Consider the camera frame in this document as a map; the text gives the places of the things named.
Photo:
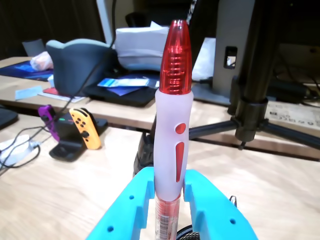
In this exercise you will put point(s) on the purple game controller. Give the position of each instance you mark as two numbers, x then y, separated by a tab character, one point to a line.
47	116

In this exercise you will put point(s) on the clear bag with orange contents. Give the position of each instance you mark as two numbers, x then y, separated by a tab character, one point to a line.
41	61

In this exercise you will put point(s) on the grey box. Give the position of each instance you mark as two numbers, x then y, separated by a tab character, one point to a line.
33	47

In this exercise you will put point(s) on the black controller charging dock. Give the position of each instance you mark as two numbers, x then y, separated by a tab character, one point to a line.
67	147

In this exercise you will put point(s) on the orange game controller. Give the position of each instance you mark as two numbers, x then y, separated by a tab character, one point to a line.
85	127

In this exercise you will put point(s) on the black power brick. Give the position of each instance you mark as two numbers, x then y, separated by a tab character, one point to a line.
287	92

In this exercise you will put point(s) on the red retractable pen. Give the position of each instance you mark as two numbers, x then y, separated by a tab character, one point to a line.
170	125

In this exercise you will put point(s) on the blue white packet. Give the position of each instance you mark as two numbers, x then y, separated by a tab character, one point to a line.
117	83

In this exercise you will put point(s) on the silver monitor stand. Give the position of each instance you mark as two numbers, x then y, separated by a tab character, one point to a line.
225	30

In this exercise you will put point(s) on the printed cardboard box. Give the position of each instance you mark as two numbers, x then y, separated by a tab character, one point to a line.
292	115

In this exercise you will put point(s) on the black rounded device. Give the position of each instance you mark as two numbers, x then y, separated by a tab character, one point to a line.
7	117

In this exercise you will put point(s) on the black flat tray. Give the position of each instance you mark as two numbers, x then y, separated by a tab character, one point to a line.
120	100

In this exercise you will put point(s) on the pale blue paper sheet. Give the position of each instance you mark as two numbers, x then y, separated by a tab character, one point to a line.
27	92

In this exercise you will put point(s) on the white power adapter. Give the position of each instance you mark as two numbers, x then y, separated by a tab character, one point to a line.
15	150

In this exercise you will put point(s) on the blue printed mat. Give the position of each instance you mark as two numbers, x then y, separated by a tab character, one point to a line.
17	68

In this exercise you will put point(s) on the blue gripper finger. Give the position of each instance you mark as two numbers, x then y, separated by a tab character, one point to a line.
125	205
215	215

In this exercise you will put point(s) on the red book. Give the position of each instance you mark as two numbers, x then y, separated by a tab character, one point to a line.
52	91

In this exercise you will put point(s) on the black camera tripod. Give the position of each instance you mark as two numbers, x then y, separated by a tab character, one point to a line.
250	112

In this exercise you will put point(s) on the black office chair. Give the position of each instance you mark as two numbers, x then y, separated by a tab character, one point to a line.
136	20

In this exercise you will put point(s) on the black mesh pen holder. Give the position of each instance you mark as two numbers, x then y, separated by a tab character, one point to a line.
187	235

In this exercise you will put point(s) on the white paper stack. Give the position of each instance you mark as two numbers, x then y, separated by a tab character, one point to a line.
140	45

